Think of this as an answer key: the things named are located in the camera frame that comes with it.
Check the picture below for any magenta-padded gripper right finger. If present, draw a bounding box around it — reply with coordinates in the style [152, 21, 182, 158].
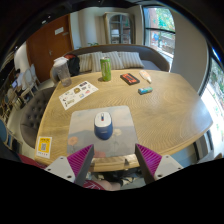
[134, 143, 184, 185]

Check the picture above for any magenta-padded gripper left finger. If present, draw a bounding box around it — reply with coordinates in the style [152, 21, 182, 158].
[44, 143, 95, 187]

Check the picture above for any white and blue computer mouse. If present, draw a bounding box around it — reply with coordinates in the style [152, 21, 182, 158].
[93, 111, 114, 141]

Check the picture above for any sky and flower print mouse pad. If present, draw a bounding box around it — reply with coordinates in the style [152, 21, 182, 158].
[66, 105, 140, 159]

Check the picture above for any yellow square sticker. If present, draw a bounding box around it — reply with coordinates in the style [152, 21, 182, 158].
[35, 135, 53, 160]

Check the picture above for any grey tufted chair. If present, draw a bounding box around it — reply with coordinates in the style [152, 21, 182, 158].
[19, 87, 56, 149]

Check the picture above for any white sticker sheet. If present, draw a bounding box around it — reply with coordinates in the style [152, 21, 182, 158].
[58, 80, 100, 111]

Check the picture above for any teal and green small pack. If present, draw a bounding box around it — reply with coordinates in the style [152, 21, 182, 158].
[137, 86, 154, 96]

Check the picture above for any white chair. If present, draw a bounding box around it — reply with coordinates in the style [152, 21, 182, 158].
[19, 64, 39, 98]

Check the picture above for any orange and white snack packet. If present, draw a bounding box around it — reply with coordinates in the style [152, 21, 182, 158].
[138, 69, 153, 84]

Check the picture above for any clear plastic shaker bottle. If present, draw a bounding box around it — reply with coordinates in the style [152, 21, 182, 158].
[53, 57, 73, 88]

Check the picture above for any black and red flat box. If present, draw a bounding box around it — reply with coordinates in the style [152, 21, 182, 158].
[119, 72, 141, 86]

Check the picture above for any person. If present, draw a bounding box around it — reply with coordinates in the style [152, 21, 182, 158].
[13, 68, 23, 89]

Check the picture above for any black backpack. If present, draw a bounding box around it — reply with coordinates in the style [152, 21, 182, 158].
[64, 54, 81, 77]

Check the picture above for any striped cushion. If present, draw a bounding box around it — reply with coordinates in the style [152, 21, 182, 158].
[77, 53, 94, 73]
[90, 50, 125, 73]
[118, 51, 145, 69]

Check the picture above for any green drink can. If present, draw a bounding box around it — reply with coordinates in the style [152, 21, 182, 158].
[99, 57, 113, 82]

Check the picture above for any grey curved sofa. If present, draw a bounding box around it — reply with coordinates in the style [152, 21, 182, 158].
[49, 44, 171, 79]

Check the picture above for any brown wooden door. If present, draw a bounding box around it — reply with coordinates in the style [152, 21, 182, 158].
[25, 13, 75, 84]

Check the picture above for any white door sign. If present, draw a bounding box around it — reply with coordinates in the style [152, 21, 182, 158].
[54, 26, 65, 36]

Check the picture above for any arched wooden shelf cabinet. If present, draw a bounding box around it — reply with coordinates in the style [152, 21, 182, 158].
[103, 12, 136, 46]

